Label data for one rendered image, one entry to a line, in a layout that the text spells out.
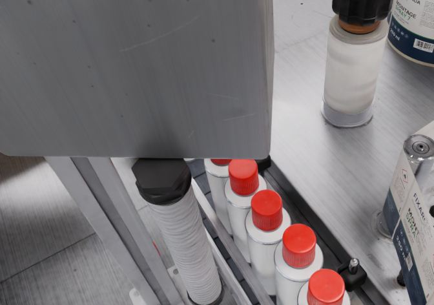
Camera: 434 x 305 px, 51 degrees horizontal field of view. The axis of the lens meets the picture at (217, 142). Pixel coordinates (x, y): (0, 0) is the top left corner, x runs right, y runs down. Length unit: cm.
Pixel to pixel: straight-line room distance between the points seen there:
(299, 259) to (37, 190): 57
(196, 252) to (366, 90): 49
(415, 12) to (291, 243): 55
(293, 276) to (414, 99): 48
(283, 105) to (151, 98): 63
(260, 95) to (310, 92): 65
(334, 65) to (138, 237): 40
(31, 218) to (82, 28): 69
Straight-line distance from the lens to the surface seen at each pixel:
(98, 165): 40
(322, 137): 80
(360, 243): 70
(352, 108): 78
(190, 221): 31
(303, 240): 47
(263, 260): 56
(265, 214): 48
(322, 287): 45
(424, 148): 57
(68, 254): 82
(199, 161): 78
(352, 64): 71
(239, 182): 51
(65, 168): 39
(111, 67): 23
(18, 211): 90
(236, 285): 67
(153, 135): 26
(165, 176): 27
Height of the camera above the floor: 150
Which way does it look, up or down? 51 degrees down
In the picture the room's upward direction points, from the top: 11 degrees counter-clockwise
